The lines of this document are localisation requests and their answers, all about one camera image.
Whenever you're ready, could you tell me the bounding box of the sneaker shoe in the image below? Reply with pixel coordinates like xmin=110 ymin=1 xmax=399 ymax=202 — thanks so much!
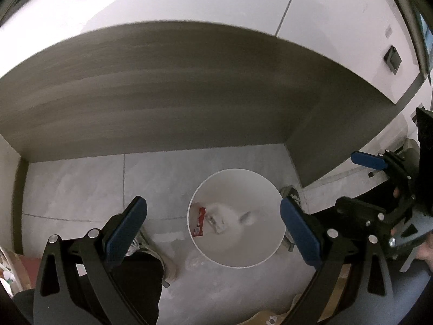
xmin=280 ymin=186 xmax=302 ymax=252
xmin=126 ymin=226 xmax=178 ymax=288

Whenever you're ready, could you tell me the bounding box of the right sneaker shoe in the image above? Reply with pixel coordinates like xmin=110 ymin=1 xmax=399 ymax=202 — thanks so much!
xmin=280 ymin=186 xmax=302 ymax=252

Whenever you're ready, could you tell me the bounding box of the white tissue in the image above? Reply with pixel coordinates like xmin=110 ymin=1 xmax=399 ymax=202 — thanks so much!
xmin=205 ymin=203 xmax=256 ymax=234

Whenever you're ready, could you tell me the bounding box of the white round trash bin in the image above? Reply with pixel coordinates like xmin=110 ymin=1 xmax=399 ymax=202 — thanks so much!
xmin=187 ymin=169 xmax=286 ymax=269

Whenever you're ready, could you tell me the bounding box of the person's right hand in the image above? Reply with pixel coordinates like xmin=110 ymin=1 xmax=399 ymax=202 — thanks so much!
xmin=400 ymin=232 xmax=433 ymax=273

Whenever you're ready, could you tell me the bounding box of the brown paper bag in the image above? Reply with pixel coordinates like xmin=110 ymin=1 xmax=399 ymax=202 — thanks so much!
xmin=236 ymin=263 xmax=353 ymax=325

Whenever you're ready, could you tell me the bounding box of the red snack wrapper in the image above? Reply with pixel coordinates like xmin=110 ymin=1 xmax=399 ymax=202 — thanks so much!
xmin=192 ymin=207 xmax=206 ymax=238

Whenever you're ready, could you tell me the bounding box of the left sneaker shoe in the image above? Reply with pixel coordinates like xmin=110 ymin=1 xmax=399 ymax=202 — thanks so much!
xmin=126 ymin=226 xmax=178 ymax=288

